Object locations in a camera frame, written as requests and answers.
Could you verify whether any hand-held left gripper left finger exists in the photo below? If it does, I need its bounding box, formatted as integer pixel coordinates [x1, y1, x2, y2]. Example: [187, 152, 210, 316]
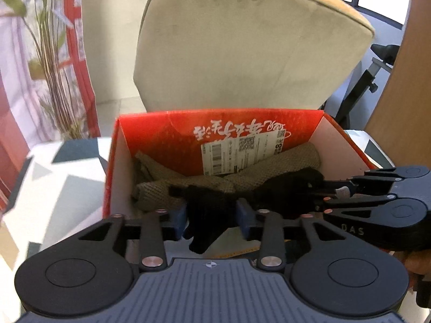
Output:
[78, 206, 187, 271]

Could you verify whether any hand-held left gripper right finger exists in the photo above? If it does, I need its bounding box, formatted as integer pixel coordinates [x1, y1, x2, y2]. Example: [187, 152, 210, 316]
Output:
[236, 198, 340, 271]

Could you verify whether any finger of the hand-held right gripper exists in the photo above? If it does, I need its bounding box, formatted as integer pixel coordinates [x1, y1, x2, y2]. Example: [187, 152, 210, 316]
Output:
[348, 167, 405, 189]
[313, 193, 396, 224]

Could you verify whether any black cloth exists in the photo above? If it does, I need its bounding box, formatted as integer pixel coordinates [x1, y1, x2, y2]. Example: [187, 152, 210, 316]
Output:
[168, 167, 325, 255]

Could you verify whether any olive mesh cloth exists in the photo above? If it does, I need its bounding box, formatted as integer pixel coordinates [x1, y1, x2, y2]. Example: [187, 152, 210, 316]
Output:
[131, 142, 321, 212]

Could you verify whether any red cardboard box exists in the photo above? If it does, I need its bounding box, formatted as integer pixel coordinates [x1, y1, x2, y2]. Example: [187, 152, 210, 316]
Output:
[102, 108, 396, 259]

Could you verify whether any person's right hand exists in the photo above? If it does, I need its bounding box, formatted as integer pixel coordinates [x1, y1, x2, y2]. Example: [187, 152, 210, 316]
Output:
[394, 248, 431, 275]

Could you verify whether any brown wooden door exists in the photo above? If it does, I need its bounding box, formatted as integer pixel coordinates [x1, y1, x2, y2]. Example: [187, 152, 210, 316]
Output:
[365, 0, 431, 170]

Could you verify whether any black exercise bike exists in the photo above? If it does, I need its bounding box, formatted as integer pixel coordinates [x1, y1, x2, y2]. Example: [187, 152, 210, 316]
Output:
[332, 44, 401, 130]

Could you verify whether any geometric patterned tablecloth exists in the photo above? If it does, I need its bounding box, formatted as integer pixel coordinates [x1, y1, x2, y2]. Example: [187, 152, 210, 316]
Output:
[0, 129, 395, 310]

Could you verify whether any beige chair with yellow top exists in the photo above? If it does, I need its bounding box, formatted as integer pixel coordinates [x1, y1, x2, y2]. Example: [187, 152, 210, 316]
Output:
[133, 0, 375, 113]

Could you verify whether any pink printed wall cloth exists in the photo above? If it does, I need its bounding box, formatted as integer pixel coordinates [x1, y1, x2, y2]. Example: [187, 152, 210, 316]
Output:
[0, 0, 102, 216]

